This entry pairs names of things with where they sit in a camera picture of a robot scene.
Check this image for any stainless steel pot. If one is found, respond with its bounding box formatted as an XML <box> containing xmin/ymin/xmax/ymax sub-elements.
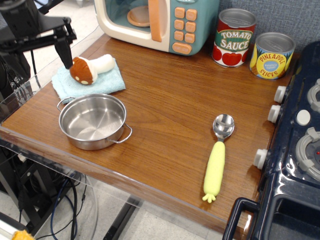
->
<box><xmin>56</xmin><ymin>93</ymin><xmax>133</xmax><ymax>151</ymax></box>

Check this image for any dark blue toy stove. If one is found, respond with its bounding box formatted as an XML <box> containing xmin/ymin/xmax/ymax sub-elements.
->
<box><xmin>223</xmin><ymin>41</ymin><xmax>320</xmax><ymax>240</ymax></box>

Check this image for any light blue folded towel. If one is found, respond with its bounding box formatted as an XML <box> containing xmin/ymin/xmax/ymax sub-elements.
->
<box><xmin>51</xmin><ymin>57</ymin><xmax>127</xmax><ymax>105</ymax></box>

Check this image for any orange toy plate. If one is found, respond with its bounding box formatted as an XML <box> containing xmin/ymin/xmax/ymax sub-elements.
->
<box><xmin>127</xmin><ymin>5</ymin><xmax>150</xmax><ymax>27</ymax></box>

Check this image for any toy microwave oven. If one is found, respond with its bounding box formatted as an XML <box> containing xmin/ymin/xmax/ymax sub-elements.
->
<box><xmin>94</xmin><ymin>0</ymin><xmax>220</xmax><ymax>56</ymax></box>

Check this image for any pineapple slices can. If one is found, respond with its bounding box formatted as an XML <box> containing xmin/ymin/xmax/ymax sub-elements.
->
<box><xmin>249</xmin><ymin>32</ymin><xmax>296</xmax><ymax>80</ymax></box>

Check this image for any tomato sauce can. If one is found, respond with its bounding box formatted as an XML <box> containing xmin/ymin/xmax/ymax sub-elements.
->
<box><xmin>212</xmin><ymin>8</ymin><xmax>257</xmax><ymax>67</ymax></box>

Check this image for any blue floor cable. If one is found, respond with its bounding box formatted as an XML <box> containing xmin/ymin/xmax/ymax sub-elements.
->
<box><xmin>49</xmin><ymin>178</ymin><xmax>78</xmax><ymax>240</ymax></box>

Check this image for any black desk at left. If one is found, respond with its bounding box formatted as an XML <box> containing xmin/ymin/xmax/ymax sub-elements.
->
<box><xmin>34</xmin><ymin>0</ymin><xmax>64</xmax><ymax>15</ymax></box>

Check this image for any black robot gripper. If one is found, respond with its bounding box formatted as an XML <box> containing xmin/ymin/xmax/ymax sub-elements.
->
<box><xmin>0</xmin><ymin>0</ymin><xmax>77</xmax><ymax>69</ymax></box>

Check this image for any spoon with yellow handle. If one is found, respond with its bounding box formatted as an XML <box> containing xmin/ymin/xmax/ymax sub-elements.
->
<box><xmin>202</xmin><ymin>114</ymin><xmax>235</xmax><ymax>204</ymax></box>

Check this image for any plush brown mushroom toy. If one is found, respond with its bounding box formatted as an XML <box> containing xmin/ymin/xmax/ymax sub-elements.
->
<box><xmin>69</xmin><ymin>54</ymin><xmax>116</xmax><ymax>85</ymax></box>

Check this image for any black floor cable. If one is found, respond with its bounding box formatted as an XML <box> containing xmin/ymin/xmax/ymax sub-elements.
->
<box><xmin>34</xmin><ymin>174</ymin><xmax>88</xmax><ymax>240</ymax></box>

